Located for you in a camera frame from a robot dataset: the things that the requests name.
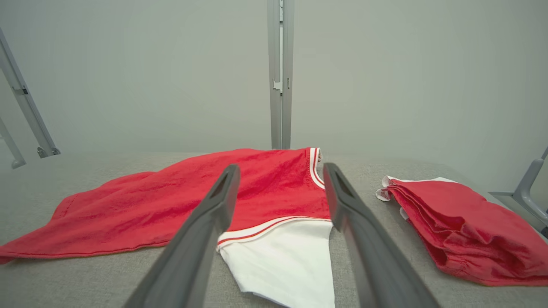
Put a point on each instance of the red shorts with white trim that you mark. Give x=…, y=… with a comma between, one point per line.
x=471, y=222

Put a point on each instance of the grey double partition post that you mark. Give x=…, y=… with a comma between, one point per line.
x=280, y=107

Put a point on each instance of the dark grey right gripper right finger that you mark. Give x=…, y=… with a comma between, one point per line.
x=376, y=261

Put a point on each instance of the thin grey metal frame post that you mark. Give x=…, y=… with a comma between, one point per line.
x=10, y=147
x=28, y=107

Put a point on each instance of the red and white basketball jersey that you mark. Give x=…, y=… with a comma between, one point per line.
x=141, y=205

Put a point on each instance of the grey metal bent leg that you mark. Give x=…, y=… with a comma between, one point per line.
x=528, y=188

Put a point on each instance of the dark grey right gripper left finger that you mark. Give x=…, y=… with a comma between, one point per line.
x=192, y=256

